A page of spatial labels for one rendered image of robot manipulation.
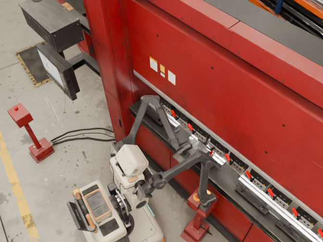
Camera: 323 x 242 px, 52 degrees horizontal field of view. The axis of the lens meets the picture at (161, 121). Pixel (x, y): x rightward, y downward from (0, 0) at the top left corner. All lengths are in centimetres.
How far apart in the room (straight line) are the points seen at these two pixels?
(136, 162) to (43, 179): 193
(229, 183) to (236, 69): 119
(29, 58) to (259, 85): 415
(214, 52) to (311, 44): 55
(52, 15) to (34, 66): 268
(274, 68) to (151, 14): 99
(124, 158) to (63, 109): 233
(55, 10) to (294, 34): 173
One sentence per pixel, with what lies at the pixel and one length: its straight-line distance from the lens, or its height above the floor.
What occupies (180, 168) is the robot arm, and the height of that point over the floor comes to 133.
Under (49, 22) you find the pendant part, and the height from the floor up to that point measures 195.
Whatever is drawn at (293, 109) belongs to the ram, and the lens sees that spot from 191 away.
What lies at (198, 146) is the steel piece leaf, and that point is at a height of 100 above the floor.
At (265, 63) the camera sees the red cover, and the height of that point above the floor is 222.
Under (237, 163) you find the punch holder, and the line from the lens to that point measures 263.
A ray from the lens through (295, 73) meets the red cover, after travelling 175.
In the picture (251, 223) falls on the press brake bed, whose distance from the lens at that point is 292.
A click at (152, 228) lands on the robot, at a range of 332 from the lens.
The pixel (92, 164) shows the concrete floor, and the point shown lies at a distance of 404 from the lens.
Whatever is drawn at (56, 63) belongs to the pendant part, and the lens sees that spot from 283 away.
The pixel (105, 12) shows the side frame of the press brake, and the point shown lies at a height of 201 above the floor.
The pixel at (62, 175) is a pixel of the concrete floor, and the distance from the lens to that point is 406.
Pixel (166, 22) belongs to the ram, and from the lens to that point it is 230.
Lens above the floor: 342
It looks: 53 degrees down
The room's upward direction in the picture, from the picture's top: 2 degrees counter-clockwise
